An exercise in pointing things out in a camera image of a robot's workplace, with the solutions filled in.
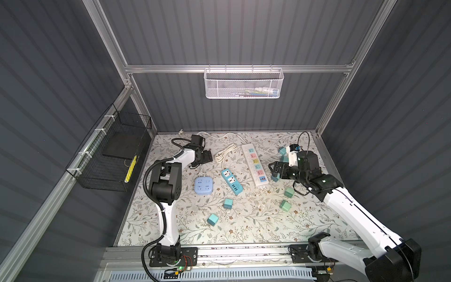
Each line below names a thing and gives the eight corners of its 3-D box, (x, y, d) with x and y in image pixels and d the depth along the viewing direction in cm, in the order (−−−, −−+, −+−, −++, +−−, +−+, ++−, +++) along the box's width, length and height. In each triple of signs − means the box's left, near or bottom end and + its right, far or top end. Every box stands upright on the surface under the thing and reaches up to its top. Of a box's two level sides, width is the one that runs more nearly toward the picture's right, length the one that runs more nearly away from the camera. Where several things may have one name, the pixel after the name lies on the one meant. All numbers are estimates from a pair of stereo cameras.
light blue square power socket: (193, 195, 94) (192, 192, 91) (196, 179, 100) (195, 176, 97) (212, 195, 94) (212, 192, 91) (213, 179, 100) (213, 176, 97)
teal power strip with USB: (235, 195, 94) (235, 193, 91) (220, 174, 102) (220, 170, 100) (243, 190, 95) (244, 188, 93) (229, 169, 104) (229, 166, 102)
